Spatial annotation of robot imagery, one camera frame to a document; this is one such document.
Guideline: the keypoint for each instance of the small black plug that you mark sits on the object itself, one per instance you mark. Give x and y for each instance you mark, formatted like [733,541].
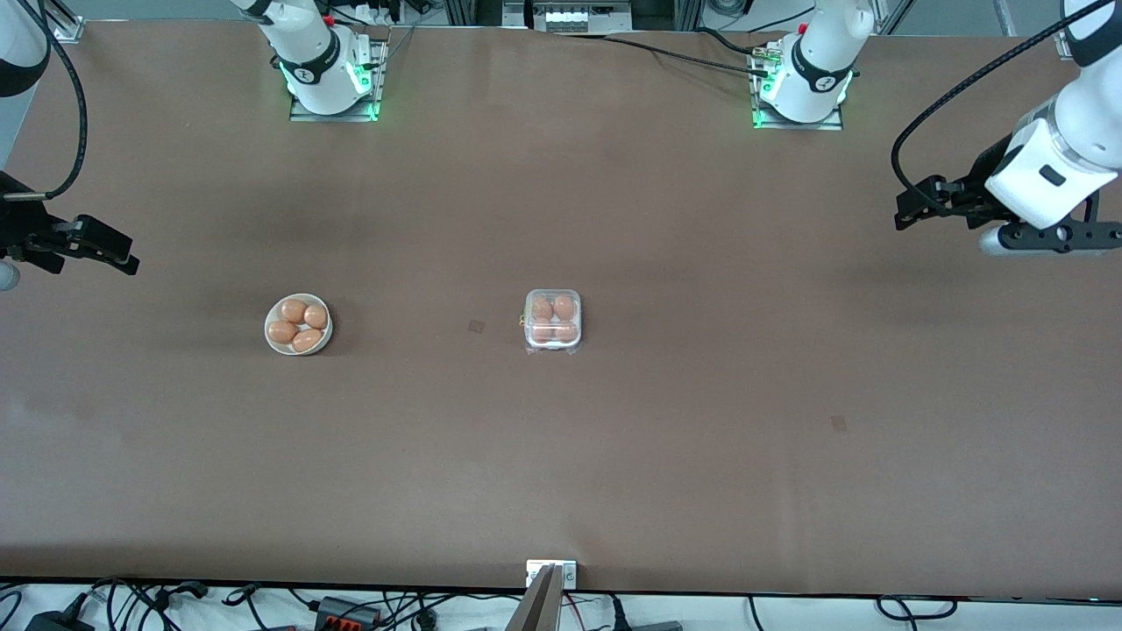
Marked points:
[425,619]

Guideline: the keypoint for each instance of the brown egg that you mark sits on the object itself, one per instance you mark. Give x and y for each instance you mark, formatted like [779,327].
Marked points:
[294,310]
[564,307]
[542,308]
[306,340]
[282,331]
[316,316]
[566,331]
[542,331]

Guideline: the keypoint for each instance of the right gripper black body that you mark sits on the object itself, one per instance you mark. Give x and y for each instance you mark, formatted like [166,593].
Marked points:
[19,227]

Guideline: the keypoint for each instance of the white power strip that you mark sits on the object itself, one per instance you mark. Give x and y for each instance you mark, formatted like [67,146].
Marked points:
[377,12]

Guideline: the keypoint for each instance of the front camera pole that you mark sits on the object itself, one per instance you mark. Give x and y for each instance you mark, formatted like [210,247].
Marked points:
[536,609]

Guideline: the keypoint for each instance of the metal pole bracket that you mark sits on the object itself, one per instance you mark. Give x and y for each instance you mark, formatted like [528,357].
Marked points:
[568,574]

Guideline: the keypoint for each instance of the white round bowl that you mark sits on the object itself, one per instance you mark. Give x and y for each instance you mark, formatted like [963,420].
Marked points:
[273,343]

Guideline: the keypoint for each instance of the aluminium corner bracket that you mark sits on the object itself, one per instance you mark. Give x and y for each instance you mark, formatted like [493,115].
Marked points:
[70,33]
[1064,49]

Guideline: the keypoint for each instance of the clear plastic egg box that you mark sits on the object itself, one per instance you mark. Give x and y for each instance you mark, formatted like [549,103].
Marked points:
[552,346]

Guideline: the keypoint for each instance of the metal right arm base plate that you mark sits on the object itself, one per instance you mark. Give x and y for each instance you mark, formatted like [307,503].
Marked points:
[333,116]

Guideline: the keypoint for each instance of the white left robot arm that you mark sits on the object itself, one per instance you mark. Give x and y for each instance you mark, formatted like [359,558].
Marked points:
[811,79]

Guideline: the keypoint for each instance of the orange black connector block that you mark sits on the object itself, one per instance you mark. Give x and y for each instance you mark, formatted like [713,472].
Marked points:
[346,612]

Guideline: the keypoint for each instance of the grey power strip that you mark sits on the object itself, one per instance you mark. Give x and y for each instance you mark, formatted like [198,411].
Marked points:
[578,16]

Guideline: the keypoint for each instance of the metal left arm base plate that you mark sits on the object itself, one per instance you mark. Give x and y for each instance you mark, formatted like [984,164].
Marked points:
[828,125]

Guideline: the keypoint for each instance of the black power adapter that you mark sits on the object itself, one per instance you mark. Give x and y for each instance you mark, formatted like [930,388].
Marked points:
[57,622]

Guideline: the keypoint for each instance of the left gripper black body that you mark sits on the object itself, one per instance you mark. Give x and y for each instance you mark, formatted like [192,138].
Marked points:
[983,171]

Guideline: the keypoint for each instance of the aluminium frame post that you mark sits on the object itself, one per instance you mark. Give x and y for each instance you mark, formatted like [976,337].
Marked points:
[63,10]

